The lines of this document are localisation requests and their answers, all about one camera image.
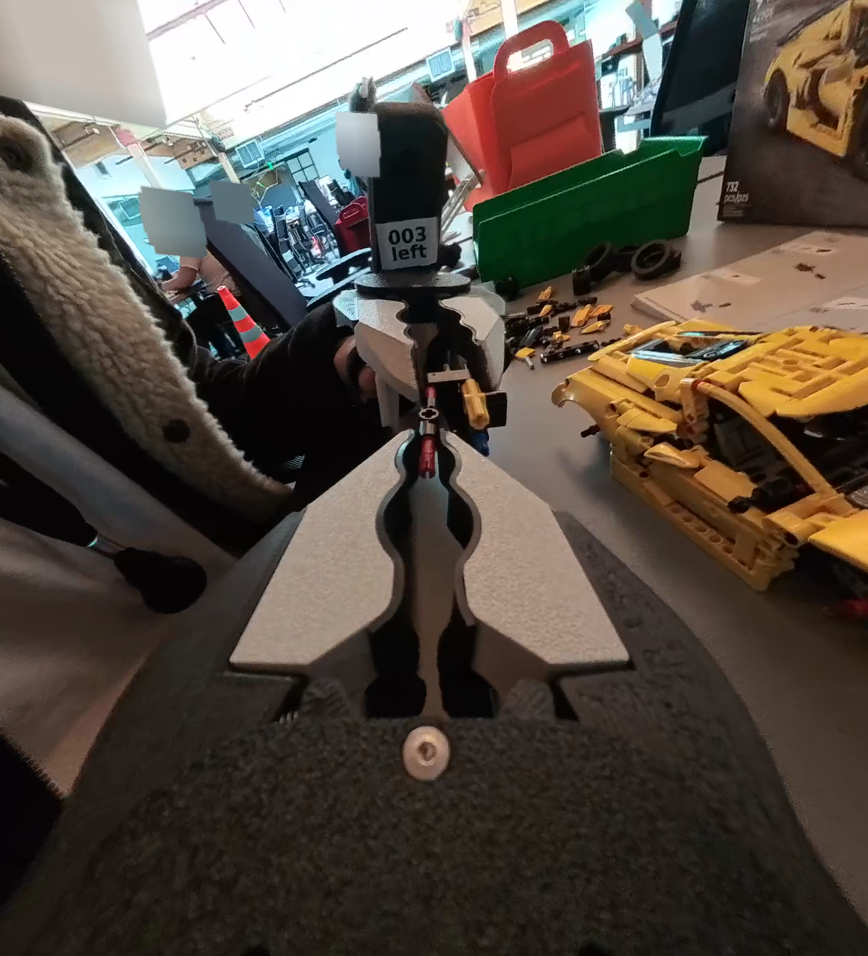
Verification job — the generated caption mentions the open instruction booklet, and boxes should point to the open instruction booklet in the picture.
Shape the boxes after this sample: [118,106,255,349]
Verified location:
[631,229,868,339]

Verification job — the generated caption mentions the green low storage bin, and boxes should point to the green low storage bin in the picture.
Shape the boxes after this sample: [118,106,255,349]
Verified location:
[473,136,708,289]

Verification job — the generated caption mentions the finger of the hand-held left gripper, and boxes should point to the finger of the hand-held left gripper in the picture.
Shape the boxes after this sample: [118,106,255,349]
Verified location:
[355,297,426,397]
[445,293,509,393]

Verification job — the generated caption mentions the toy car box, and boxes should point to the toy car box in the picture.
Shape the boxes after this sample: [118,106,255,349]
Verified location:
[718,0,868,230]

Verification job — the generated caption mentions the grey desk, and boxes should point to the grey desk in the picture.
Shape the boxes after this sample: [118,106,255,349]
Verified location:
[307,153,868,956]

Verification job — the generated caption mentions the yellow brick toy car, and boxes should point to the yellow brick toy car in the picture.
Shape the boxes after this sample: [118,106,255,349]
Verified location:
[552,319,868,622]

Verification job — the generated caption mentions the small yellow black brick assembly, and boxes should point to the small yellow black brick assembly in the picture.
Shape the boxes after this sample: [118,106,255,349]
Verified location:
[426,364,510,458]

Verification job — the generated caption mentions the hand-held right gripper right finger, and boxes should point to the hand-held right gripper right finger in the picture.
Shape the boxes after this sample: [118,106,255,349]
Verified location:
[443,432,634,697]

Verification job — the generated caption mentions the black badge reel with chain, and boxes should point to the black badge reel with chain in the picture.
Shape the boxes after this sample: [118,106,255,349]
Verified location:
[0,459,208,615]

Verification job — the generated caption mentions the person's left hand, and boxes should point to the person's left hand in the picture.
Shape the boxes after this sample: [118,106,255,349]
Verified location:
[333,335,381,398]

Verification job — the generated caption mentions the red tote bag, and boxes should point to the red tote bag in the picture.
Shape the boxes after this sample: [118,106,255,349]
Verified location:
[441,20,605,200]

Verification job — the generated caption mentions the black flat panel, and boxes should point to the black flat panel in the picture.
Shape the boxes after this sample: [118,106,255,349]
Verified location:
[204,196,309,331]

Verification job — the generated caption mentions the pile of loose brick pieces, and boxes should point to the pile of loose brick pieces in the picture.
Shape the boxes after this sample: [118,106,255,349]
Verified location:
[504,285,619,369]

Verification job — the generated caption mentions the person's torso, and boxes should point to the person's torso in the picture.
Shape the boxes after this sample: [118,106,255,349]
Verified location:
[0,86,296,794]

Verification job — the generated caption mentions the orange traffic cone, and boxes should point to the orange traffic cone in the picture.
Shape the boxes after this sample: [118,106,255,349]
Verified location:
[216,285,272,360]

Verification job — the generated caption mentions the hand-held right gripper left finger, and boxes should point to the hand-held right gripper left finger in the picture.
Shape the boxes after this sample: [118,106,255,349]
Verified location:
[229,429,415,699]

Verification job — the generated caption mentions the person's left forearm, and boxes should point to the person's left forearm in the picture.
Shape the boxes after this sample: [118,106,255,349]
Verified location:
[195,302,397,490]

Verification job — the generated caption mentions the red brick pin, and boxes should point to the red brick pin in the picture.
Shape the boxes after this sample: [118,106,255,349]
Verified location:
[418,384,439,479]

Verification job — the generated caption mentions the wooden board document stand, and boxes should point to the wooden board document stand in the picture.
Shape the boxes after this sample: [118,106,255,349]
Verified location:
[410,81,489,234]

